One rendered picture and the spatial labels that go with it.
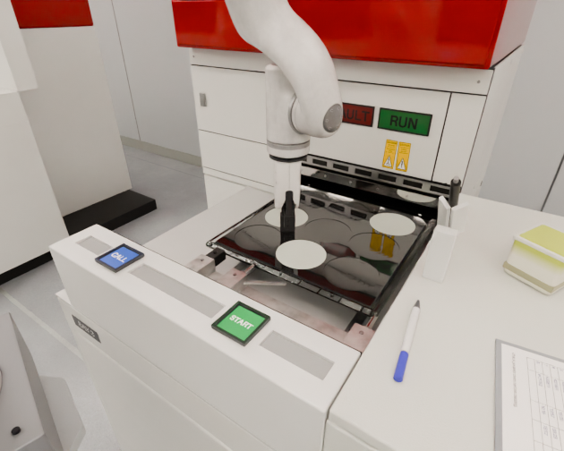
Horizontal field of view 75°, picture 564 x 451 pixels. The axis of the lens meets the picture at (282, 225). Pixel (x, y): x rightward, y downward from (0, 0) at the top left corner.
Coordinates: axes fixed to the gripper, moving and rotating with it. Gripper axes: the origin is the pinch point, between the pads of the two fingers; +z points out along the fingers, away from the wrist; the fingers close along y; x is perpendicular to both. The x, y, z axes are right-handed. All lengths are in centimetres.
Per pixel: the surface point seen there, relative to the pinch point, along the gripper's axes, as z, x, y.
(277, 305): 4.0, -2.7, 21.7
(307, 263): 2.0, 3.2, 12.6
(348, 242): 2.0, 12.5, 5.5
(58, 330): 92, -105, -59
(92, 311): 7.1, -36.0, 18.9
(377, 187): -1.4, 23.2, -13.8
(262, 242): 2.1, -5.4, 4.7
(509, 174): 41, 133, -119
